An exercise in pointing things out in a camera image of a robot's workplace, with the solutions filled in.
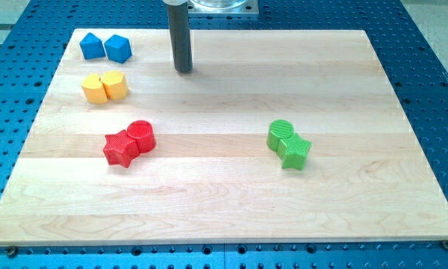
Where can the wooden board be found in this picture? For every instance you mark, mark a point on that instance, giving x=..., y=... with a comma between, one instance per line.
x=211, y=177

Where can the left board clamp screw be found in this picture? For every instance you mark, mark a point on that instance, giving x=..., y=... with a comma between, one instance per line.
x=11, y=251

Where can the green cylinder block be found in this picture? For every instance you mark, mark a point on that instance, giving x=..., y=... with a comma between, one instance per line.
x=278, y=130

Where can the green star block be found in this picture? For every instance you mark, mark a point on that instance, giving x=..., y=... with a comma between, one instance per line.
x=293, y=152

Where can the red cylinder block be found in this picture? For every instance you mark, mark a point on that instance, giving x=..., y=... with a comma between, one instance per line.
x=142, y=132

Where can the red star block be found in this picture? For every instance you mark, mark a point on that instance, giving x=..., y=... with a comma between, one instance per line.
x=120, y=149

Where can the yellow hexagon block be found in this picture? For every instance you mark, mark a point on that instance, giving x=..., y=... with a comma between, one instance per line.
x=115, y=84

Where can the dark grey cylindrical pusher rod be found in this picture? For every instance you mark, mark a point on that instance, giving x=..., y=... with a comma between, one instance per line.
x=179, y=29

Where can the blue cube block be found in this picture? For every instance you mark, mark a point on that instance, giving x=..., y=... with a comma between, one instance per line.
x=118, y=49

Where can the blue pentagon block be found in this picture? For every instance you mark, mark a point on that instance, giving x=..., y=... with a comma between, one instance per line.
x=92, y=47

